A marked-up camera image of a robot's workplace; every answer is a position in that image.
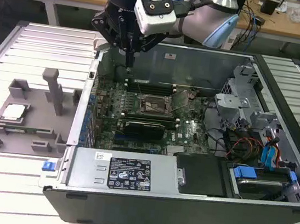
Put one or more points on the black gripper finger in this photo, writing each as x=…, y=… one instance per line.
x=105, y=27
x=150, y=43

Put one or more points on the silver CPU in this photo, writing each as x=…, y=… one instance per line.
x=13, y=112

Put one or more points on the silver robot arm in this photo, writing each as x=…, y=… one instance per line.
x=194, y=24

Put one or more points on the CPU socket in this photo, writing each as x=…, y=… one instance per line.
x=153, y=105

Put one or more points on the grey case latch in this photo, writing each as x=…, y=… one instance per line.
x=99, y=45

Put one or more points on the round coin battery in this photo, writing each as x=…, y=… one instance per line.
x=192, y=95

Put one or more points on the black graphics card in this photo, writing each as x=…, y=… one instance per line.
x=144, y=130

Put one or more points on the green motherboard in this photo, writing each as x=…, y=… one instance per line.
x=192, y=128

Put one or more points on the silver metal drive cage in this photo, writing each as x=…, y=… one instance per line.
x=231, y=100

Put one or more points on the tall black box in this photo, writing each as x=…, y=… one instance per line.
x=242, y=1

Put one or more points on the small silver heatsink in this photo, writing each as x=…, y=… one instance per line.
x=176, y=150

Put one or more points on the black power adapter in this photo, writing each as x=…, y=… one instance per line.
x=260, y=20

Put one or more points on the grey parts rack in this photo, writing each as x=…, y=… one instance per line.
x=33, y=118

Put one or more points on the small black box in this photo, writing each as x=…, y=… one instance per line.
x=269, y=7

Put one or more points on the green RAM stick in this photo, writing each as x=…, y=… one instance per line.
x=37, y=131

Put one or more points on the silver power supply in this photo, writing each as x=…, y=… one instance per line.
x=87, y=164

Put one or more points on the black plastic shroud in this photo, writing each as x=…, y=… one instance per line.
x=202, y=174

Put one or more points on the blue case latch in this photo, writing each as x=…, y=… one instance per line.
x=48, y=166

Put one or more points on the hard disk in blue carrier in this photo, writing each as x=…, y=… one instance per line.
x=245, y=172

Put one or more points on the black open PC case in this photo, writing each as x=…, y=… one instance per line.
x=153, y=214

